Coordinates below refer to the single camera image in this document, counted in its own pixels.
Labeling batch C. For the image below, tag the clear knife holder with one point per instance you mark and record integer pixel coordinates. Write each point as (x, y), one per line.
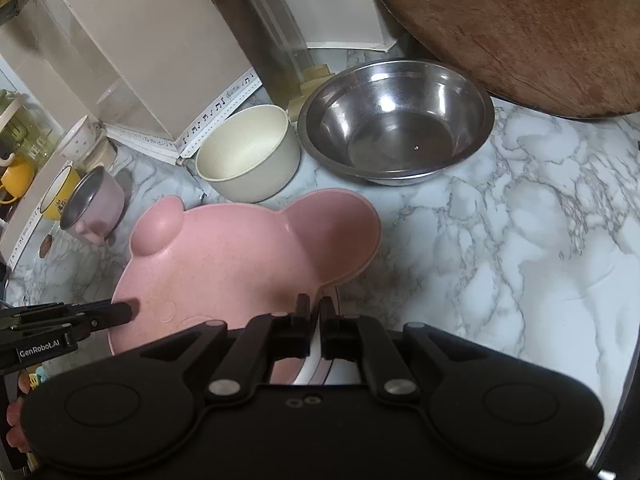
(290, 70)

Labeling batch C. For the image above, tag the pink bear-shaped plate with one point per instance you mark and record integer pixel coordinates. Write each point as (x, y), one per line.
(225, 270)

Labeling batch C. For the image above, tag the white music note edge strip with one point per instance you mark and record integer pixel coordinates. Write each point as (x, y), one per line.
(220, 105)

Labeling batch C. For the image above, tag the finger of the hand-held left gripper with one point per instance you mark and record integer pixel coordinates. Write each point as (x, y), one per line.
(115, 312)

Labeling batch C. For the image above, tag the small brown square block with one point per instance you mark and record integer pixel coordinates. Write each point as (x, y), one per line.
(47, 243)

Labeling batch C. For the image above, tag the person's left hand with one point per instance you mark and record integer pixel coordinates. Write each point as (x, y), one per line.
(15, 415)

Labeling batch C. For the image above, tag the yellow enamel cup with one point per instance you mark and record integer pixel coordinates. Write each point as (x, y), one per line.
(52, 205)

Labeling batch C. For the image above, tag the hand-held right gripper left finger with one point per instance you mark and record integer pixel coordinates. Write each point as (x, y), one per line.
(295, 332)

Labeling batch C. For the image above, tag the large stainless steel bowl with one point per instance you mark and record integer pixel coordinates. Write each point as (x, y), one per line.
(400, 125)

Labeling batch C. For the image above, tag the round wooden cutting board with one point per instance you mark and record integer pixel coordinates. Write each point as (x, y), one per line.
(500, 25)

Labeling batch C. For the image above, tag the small white plate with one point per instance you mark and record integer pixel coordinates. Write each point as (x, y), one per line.
(307, 375)

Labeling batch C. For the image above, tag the yellow mug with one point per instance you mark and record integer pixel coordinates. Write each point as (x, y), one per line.
(17, 177)

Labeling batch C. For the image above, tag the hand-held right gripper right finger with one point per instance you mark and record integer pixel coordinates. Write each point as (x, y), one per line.
(340, 335)

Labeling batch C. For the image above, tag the cream plastic bowl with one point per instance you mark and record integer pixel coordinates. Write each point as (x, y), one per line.
(240, 150)

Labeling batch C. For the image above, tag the beige round container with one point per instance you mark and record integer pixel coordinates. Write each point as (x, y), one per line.
(102, 152)

